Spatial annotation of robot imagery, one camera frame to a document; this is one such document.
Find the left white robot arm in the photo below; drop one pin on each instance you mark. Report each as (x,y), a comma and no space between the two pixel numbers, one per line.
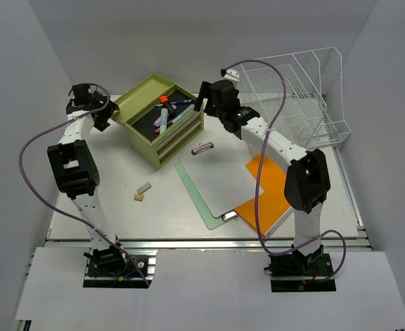
(75,171)

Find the green metal tool chest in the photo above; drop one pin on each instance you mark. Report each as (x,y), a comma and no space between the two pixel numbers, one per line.
(140,114)

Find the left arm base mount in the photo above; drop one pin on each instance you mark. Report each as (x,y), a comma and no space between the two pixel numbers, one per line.
(111,269)

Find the white wire file rack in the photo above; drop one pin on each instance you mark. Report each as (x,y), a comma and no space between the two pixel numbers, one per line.
(302,91)

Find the blue gel pen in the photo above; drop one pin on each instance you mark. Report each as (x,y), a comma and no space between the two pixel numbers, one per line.
(188,101)

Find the light blue highlighter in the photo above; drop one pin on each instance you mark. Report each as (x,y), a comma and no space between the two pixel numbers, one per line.
(182,114)

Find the red gel pen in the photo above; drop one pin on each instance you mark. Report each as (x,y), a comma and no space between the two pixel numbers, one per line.
(157,130)

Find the grey eraser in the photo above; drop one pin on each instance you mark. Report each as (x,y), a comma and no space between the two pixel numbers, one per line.
(144,188)

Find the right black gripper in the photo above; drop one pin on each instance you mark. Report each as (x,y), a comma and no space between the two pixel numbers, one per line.
(204,92)

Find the orange notebook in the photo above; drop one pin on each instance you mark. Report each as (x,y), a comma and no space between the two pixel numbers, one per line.
(273,206)

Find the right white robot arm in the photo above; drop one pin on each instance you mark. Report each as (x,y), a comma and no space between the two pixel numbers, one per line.
(307,178)

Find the pink purple highlighter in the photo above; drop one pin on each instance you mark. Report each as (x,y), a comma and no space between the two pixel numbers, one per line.
(157,122)

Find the yellow eraser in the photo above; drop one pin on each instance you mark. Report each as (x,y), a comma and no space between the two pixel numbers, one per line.
(138,197)

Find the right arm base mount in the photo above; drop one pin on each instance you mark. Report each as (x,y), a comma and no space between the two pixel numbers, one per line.
(288,276)

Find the green clipboard with paper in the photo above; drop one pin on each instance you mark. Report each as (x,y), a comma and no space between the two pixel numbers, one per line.
(217,180)

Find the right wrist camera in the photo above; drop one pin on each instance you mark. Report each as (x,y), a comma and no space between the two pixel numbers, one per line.
(230,74)

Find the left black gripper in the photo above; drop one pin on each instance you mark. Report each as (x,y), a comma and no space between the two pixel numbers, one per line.
(110,107)

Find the black orange highlighter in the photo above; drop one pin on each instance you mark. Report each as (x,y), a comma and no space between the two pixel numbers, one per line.
(166,104)

